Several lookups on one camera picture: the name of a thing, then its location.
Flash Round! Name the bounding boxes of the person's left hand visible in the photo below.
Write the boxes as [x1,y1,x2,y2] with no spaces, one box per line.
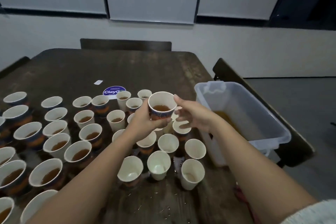
[123,99,173,140]

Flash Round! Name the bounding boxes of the person's right hand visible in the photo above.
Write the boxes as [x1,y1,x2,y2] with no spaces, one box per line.
[173,94,218,132]

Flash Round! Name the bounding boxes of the orange blue patterned paper cup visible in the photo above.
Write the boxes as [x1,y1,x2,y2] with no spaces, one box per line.
[148,91,177,120]

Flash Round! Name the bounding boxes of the clear plastic storage bin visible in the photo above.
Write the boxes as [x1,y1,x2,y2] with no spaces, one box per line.
[194,81,292,167]

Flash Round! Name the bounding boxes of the group of paper cups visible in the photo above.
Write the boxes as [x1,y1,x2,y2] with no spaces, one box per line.
[0,89,208,224]

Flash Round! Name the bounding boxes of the person's right forearm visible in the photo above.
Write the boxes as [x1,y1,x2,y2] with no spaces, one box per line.
[205,116,336,224]

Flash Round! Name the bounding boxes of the person's left forearm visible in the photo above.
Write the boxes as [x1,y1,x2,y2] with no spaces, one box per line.
[29,127,140,224]

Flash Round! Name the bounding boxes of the round blue sticker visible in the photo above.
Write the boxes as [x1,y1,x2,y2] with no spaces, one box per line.
[103,85,127,99]

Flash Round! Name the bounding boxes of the dark wooden chair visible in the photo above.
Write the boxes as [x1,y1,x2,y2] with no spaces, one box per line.
[212,58,316,168]
[80,38,173,51]

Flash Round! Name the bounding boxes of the dark wooden table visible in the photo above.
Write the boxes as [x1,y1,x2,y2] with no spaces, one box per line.
[0,48,253,224]

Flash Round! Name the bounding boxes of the dark red cloth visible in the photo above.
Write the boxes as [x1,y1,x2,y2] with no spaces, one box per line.
[233,187,258,224]

